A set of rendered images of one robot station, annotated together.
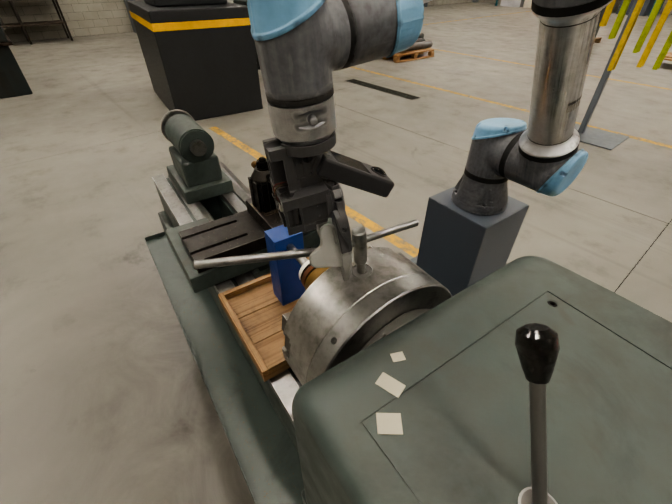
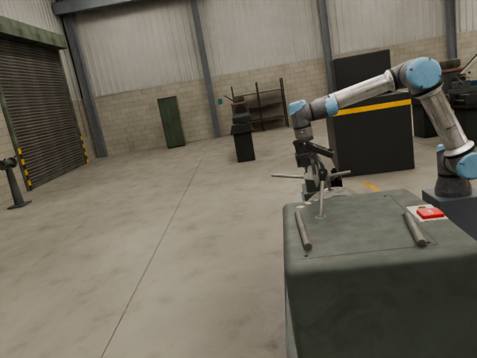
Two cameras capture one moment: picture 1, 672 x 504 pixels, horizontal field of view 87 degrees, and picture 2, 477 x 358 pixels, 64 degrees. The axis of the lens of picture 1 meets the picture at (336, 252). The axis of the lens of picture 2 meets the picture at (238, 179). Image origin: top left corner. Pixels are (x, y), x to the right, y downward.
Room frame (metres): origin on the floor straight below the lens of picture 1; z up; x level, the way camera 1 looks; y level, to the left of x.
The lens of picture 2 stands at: (-0.96, -0.80, 1.71)
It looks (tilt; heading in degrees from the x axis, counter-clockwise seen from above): 13 degrees down; 42
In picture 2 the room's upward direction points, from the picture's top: 10 degrees counter-clockwise
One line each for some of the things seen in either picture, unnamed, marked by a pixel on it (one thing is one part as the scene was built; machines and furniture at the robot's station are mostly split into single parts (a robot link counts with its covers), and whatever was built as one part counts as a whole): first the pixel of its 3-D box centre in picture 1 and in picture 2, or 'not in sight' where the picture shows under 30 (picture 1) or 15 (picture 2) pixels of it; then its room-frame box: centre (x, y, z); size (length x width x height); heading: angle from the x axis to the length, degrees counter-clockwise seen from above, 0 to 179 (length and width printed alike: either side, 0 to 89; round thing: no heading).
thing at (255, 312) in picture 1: (299, 305); not in sight; (0.68, 0.10, 0.88); 0.36 x 0.30 x 0.04; 124
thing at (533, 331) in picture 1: (536, 350); (323, 175); (0.18, -0.17, 1.38); 0.04 x 0.03 x 0.05; 34
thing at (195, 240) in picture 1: (253, 229); not in sight; (0.96, 0.28, 0.95); 0.43 x 0.18 x 0.04; 124
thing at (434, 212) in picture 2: not in sight; (429, 214); (0.19, -0.50, 1.26); 0.06 x 0.06 x 0.02; 34
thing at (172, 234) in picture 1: (254, 232); not in sight; (1.01, 0.29, 0.89); 0.53 x 0.30 x 0.06; 124
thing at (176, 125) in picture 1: (192, 153); (314, 175); (1.43, 0.61, 1.01); 0.30 x 0.20 x 0.29; 34
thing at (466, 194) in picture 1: (482, 185); (452, 182); (0.89, -0.41, 1.15); 0.15 x 0.15 x 0.10
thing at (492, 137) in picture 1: (496, 146); (452, 157); (0.88, -0.42, 1.27); 0.13 x 0.12 x 0.14; 35
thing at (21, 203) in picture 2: not in sight; (13, 182); (1.99, 8.75, 0.57); 0.47 x 0.37 x 1.14; 40
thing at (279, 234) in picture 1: (287, 265); not in sight; (0.72, 0.13, 1.00); 0.08 x 0.06 x 0.23; 124
